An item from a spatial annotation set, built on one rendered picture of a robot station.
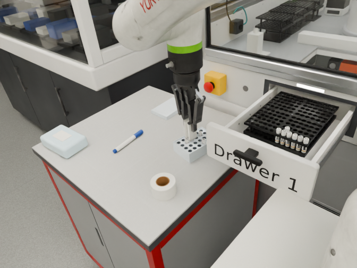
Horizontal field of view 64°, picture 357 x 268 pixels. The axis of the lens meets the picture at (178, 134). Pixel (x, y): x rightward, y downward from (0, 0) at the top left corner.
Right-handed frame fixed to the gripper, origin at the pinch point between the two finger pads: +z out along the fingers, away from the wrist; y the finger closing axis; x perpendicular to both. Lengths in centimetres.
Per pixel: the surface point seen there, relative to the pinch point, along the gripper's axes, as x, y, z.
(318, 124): 20.6, 29.2, -6.2
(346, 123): 27.9, 33.0, -4.9
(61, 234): -46, -66, 84
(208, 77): 19.9, -13.2, -6.4
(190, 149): -3.0, 3.5, 4.4
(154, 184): -20.0, 8.9, 3.9
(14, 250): -70, -74, 84
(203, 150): 0.7, 5.3, 6.0
